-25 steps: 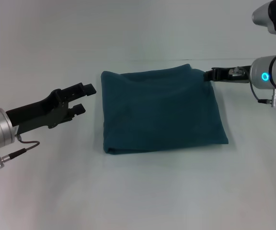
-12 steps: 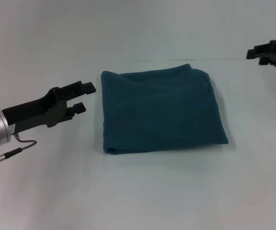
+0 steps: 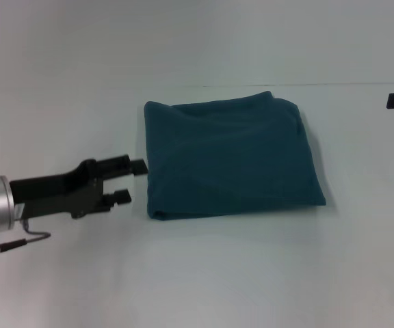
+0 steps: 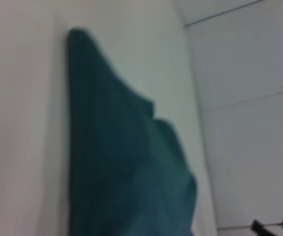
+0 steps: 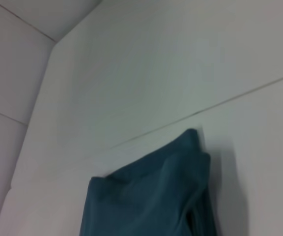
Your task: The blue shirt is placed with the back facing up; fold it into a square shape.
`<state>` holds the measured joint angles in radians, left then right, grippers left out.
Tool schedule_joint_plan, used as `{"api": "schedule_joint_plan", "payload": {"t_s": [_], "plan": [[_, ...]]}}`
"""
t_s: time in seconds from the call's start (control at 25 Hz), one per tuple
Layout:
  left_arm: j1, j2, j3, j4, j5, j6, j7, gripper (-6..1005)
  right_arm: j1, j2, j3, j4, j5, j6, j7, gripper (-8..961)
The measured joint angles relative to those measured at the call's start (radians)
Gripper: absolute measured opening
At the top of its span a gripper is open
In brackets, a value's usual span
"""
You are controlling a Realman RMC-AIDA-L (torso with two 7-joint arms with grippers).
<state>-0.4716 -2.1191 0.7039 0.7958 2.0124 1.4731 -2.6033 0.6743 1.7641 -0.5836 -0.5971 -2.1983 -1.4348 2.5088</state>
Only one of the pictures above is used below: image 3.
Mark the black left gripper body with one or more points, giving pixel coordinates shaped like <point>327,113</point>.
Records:
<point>53,194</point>

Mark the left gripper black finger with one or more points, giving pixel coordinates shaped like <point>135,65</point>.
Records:
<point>139,167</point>
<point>120,196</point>

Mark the teal blue t-shirt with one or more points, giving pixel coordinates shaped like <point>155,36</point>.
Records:
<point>231,157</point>

